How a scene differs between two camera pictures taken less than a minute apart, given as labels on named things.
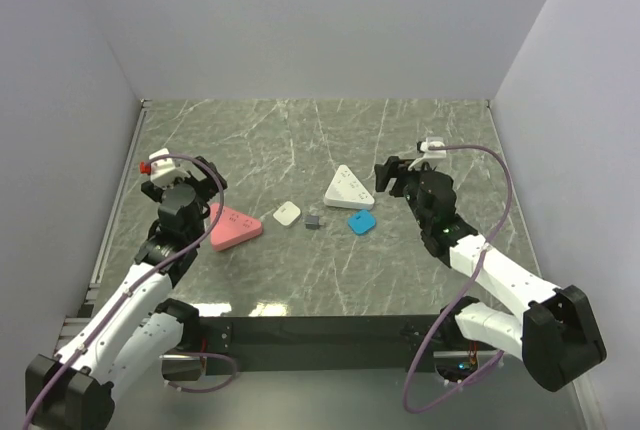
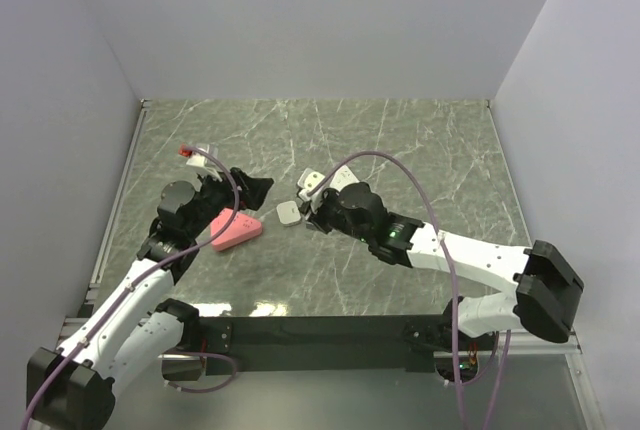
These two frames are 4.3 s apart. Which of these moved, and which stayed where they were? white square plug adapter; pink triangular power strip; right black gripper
Moved: right black gripper
Stayed: white square plug adapter; pink triangular power strip
